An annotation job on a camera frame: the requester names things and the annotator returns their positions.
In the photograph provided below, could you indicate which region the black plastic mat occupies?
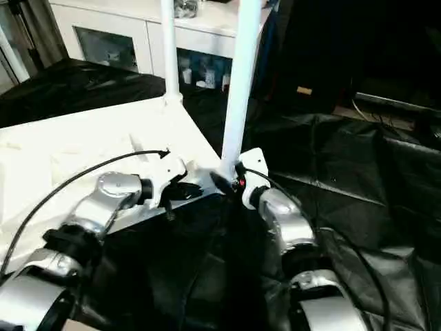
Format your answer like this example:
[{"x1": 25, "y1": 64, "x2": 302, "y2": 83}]
[{"x1": 0, "y1": 59, "x2": 441, "y2": 331}]

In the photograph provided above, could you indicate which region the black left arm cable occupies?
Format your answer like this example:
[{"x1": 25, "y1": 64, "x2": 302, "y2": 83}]
[{"x1": 0, "y1": 148, "x2": 171, "y2": 277}]

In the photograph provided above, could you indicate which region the white glass-door cabinet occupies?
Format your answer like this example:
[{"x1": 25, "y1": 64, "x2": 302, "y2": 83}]
[{"x1": 48, "y1": 0, "x2": 267, "y2": 94}]

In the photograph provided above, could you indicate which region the white door frame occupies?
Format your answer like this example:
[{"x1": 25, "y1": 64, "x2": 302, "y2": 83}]
[{"x1": 0, "y1": 24, "x2": 32, "y2": 83}]

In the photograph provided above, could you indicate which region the dark metal rail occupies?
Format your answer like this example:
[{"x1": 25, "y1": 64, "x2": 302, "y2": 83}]
[{"x1": 351, "y1": 93, "x2": 441, "y2": 115}]

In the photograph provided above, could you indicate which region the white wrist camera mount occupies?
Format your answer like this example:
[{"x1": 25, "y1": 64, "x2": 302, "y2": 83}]
[
  {"x1": 233, "y1": 147, "x2": 269, "y2": 209},
  {"x1": 141, "y1": 152, "x2": 188, "y2": 208}
]

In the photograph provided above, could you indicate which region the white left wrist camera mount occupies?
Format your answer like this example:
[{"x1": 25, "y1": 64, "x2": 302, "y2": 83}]
[{"x1": 141, "y1": 152, "x2": 188, "y2": 208}]

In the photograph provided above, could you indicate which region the white plastic table top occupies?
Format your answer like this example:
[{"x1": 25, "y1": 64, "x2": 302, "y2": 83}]
[{"x1": 0, "y1": 93, "x2": 232, "y2": 273}]

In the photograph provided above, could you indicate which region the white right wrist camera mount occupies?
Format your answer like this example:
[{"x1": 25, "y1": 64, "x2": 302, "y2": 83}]
[{"x1": 233, "y1": 147, "x2": 269, "y2": 209}]

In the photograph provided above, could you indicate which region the white plastic table leg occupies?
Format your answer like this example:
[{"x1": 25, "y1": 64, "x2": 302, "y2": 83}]
[
  {"x1": 160, "y1": 0, "x2": 184, "y2": 106},
  {"x1": 217, "y1": 0, "x2": 264, "y2": 177}
]

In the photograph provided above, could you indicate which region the small grey container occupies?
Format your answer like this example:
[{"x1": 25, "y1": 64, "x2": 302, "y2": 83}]
[{"x1": 174, "y1": 0, "x2": 201, "y2": 19}]

